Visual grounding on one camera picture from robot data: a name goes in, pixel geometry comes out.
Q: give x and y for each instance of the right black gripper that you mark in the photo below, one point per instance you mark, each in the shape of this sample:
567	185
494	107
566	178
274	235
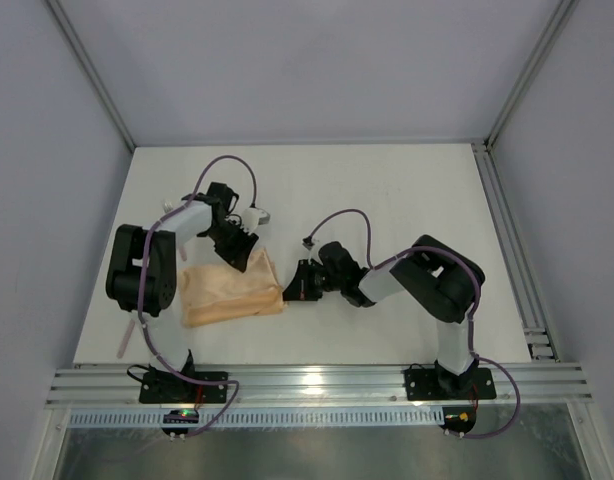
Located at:
311	276

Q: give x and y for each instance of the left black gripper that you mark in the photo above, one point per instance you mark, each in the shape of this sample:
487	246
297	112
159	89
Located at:
231	240

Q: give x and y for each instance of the orange cloth napkin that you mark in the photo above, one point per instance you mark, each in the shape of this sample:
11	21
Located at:
216	293

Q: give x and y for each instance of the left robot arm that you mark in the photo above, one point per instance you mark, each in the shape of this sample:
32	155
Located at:
142	272

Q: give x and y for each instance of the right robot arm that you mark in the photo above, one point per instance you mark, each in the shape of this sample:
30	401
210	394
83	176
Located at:
446	284

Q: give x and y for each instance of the left black controller board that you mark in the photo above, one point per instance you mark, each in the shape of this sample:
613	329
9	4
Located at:
178	423

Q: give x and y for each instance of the black controller board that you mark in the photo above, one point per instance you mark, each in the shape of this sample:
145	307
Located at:
178	423
458	421

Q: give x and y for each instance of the right black controller board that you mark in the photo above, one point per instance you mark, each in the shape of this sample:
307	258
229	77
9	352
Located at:
458	421

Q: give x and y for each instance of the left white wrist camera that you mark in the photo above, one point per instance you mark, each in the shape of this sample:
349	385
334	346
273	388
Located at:
252	218

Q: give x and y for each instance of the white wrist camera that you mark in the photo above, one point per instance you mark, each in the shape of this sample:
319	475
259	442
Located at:
252	218
312	245

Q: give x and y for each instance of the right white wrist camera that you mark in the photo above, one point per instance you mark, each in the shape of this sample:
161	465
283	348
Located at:
312	245

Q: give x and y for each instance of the silver fork pink handle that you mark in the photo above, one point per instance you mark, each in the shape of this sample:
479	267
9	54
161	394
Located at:
168	207

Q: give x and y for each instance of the pink handled utensil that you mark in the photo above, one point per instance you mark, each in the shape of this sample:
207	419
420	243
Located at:
125	340

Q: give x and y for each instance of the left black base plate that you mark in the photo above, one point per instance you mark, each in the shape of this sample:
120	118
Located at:
159	387

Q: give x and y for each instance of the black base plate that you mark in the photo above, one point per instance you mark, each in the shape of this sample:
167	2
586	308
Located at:
159	387
434	383

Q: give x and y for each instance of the white slotted cable duct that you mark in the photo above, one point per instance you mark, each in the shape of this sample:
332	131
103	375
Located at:
258	417

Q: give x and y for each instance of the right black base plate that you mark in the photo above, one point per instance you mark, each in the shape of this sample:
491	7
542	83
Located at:
434	383

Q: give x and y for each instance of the right side aluminium rail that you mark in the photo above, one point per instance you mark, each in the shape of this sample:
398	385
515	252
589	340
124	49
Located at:
534	317

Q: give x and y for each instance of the aluminium rail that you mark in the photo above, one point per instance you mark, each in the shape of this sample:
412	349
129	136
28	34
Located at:
534	317
312	386

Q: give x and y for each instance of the front aluminium rail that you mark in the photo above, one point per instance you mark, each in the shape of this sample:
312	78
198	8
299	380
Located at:
312	386

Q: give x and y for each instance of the left frame post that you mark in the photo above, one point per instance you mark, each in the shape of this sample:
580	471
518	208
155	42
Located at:
89	70

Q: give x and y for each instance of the frame post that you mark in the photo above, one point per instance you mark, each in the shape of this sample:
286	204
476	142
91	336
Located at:
545	43
89	70

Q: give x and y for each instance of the right frame post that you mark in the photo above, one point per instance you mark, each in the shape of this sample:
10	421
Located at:
545	43

